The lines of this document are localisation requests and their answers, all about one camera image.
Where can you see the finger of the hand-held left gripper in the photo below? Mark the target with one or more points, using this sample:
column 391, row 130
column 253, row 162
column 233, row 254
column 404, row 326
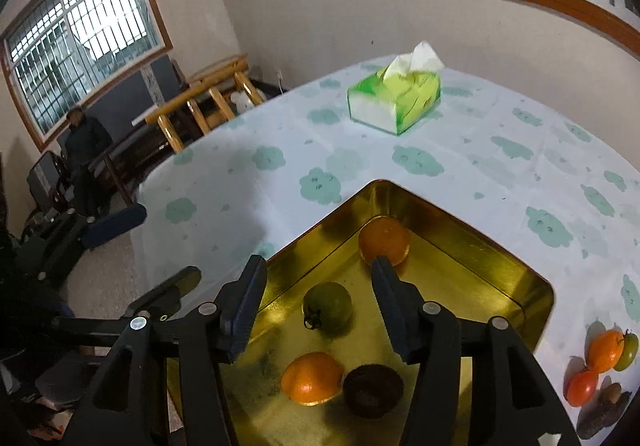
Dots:
column 115, row 224
column 165, row 292

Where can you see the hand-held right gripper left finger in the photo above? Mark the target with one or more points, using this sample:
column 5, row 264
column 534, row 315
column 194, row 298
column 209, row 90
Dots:
column 247, row 306

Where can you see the wooden bamboo chair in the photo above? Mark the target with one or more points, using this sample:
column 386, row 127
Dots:
column 200, row 101

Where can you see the dark grey panel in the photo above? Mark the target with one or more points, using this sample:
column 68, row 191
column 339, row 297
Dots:
column 165, row 76

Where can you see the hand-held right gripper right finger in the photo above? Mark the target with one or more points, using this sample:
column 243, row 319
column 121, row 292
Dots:
column 395, row 311

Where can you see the green tissue box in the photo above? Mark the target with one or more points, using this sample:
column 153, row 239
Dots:
column 400, row 96

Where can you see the black chair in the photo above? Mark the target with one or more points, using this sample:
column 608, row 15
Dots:
column 45, row 181

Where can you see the orange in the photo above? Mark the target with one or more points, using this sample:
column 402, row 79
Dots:
column 604, row 351
column 384, row 238
column 312, row 378

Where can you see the red-orange fruit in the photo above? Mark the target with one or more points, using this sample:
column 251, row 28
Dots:
column 581, row 387

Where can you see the dark passion fruit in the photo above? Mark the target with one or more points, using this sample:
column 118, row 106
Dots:
column 600, row 420
column 372, row 391

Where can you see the cloud-print tablecloth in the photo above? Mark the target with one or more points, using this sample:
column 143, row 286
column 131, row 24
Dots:
column 450, row 166

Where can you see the barred window with brown frame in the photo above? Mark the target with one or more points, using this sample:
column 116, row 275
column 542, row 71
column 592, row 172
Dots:
column 75, row 41

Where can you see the green persimmon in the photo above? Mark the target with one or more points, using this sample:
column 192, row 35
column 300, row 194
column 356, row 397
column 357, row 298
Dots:
column 630, row 351
column 327, row 306

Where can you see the gold tin box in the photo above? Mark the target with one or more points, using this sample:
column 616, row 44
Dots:
column 450, row 276

